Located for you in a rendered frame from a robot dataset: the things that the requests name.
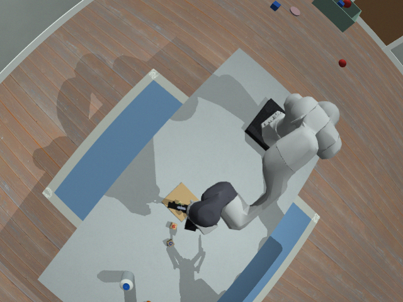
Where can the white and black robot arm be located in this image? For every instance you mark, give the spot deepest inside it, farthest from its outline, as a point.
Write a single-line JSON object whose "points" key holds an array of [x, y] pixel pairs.
{"points": [[292, 145]]}

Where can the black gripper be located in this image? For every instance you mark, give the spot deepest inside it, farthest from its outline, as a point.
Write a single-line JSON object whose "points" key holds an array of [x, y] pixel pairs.
{"points": [[178, 207]]}

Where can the tan flat mat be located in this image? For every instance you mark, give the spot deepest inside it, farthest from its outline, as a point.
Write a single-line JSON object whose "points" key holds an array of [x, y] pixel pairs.
{"points": [[183, 194]]}

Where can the beige toy block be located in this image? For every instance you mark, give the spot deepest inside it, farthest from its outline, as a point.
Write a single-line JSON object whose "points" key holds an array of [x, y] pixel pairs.
{"points": [[173, 226]]}

